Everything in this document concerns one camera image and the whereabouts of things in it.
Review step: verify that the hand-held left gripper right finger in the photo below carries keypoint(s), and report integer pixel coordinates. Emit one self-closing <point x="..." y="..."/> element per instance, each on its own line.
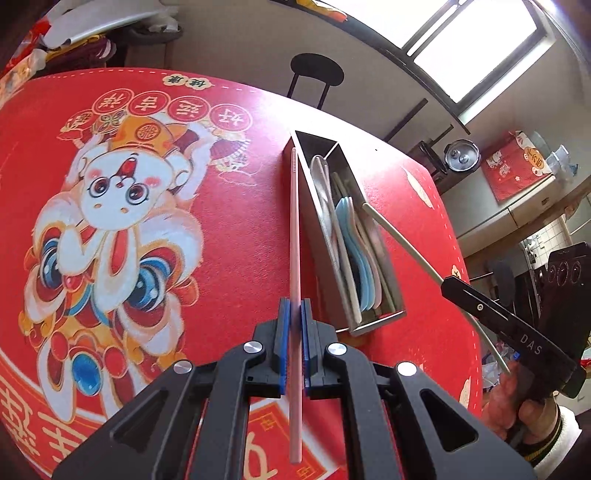
<point x="307" y="332"/>

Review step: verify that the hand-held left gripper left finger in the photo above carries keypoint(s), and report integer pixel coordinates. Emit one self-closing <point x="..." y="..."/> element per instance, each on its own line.
<point x="284" y="332"/>

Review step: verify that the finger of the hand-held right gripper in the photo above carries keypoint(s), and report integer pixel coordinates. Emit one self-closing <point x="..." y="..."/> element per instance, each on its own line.
<point x="475" y="304"/>

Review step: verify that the perforated metal utensil container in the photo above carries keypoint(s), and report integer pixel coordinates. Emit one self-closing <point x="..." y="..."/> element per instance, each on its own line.
<point x="378" y="321"/>

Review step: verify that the pink chopstick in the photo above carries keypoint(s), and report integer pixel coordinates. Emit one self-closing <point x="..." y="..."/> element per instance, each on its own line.
<point x="295" y="230"/>

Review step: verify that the green spoon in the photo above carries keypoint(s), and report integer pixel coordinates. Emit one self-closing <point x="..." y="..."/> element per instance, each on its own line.
<point x="353" y="240"/>

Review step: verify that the white spoon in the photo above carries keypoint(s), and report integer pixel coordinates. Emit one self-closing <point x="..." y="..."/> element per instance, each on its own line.
<point x="318" y="180"/>

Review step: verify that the person's right hand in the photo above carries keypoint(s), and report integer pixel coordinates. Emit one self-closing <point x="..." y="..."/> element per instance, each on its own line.
<point x="501" y="406"/>

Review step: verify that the black round-back chair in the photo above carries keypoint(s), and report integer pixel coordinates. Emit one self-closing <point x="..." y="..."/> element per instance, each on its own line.
<point x="318" y="71"/>
<point x="504" y="277"/>

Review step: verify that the beige refrigerator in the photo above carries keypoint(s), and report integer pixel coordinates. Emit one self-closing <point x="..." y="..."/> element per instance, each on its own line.
<point x="531" y="212"/>

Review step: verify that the red printed refrigerator cloth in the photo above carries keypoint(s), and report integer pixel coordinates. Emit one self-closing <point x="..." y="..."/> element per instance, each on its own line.
<point x="510" y="175"/>

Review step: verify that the stack of clear plastic containers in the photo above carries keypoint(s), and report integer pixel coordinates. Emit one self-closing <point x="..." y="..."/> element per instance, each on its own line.
<point x="561" y="159"/>

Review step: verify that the silver rice cooker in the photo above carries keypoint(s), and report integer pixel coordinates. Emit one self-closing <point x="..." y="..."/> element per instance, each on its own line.
<point x="461" y="156"/>

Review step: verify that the red printed table mat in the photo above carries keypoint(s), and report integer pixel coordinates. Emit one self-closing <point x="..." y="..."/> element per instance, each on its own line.
<point x="138" y="286"/>

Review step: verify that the black framed window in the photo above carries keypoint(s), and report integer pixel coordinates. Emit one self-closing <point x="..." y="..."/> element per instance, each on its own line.
<point x="471" y="50"/>

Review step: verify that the grey plastic stool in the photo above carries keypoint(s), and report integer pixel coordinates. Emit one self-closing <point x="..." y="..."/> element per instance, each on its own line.
<point x="152" y="39"/>

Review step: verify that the yellow snack packet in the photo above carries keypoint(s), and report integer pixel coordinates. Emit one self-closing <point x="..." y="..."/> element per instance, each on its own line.
<point x="332" y="11"/>

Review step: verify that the dark red cloth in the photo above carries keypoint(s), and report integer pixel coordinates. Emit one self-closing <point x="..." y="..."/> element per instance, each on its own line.
<point x="92" y="50"/>

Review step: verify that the red instant noodle packet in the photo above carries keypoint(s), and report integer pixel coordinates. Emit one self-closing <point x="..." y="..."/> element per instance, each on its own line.
<point x="27" y="39"/>

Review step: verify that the black metal frame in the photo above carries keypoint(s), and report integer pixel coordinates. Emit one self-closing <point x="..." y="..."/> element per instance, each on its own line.
<point x="411" y="113"/>

